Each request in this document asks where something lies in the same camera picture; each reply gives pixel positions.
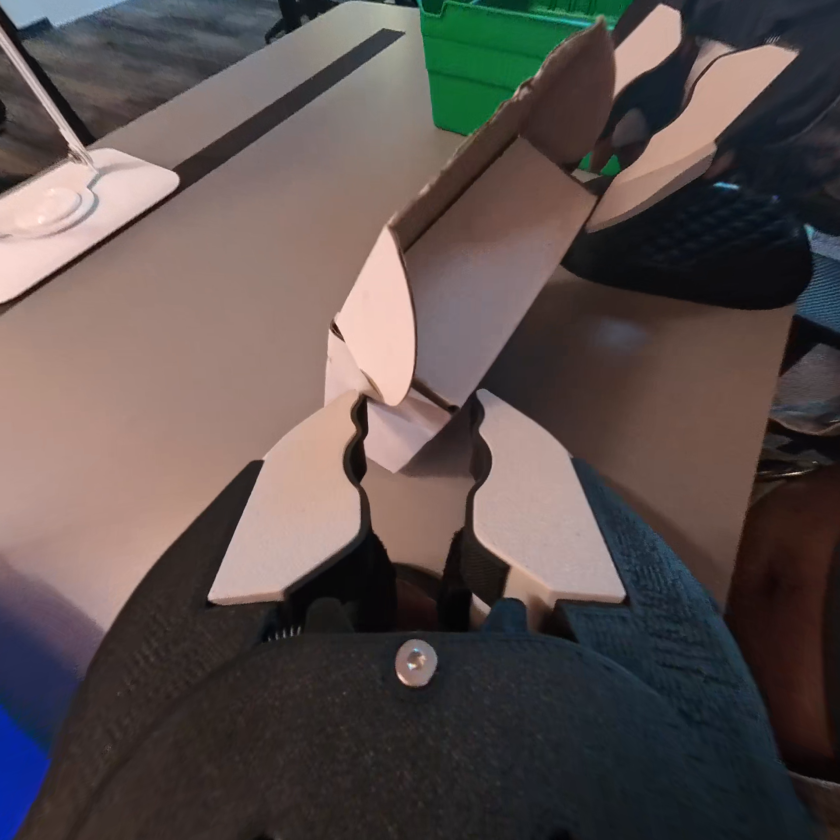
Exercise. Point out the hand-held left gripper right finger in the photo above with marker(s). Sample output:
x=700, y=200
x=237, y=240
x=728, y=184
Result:
x=544, y=525

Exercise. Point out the white cardboard box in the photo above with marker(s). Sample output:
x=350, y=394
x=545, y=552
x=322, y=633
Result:
x=472, y=295

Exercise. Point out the white stand base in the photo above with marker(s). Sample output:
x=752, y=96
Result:
x=131, y=190

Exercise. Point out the person's dark jacket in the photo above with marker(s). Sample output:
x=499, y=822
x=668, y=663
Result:
x=807, y=433

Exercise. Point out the grey desk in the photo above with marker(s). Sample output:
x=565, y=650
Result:
x=197, y=328

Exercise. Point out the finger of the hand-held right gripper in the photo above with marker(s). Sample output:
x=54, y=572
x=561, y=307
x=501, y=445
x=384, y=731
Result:
x=676, y=164
x=649, y=39

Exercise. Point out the black mesh wrist pad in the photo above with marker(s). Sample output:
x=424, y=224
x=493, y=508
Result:
x=709, y=256

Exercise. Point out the person's leg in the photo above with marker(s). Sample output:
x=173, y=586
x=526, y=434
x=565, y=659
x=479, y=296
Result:
x=787, y=623

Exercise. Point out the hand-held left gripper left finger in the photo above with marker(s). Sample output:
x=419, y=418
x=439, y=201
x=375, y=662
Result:
x=295, y=518

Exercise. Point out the green plastic bin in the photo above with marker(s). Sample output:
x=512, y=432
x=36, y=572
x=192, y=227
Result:
x=472, y=79

